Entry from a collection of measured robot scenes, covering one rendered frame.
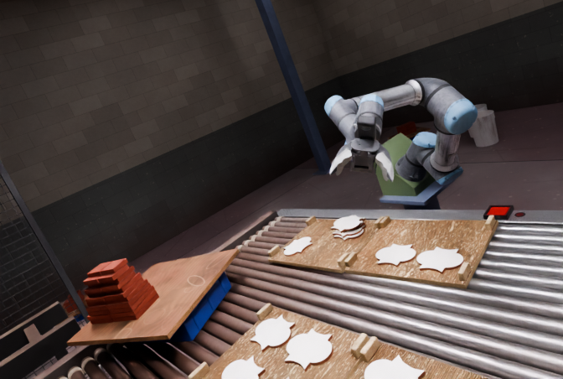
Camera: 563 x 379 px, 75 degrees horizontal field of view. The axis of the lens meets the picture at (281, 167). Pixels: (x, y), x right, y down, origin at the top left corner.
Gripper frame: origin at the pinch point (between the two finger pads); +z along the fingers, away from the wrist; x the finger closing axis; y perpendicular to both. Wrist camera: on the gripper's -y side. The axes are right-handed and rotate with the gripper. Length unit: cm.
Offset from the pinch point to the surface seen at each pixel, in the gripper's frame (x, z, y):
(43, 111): 429, -243, 185
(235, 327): 37, 19, 60
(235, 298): 44, 6, 68
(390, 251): -11.4, -12.1, 46.8
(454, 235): -31, -19, 42
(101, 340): 81, 34, 58
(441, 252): -26.2, -8.9, 38.5
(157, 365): 59, 36, 62
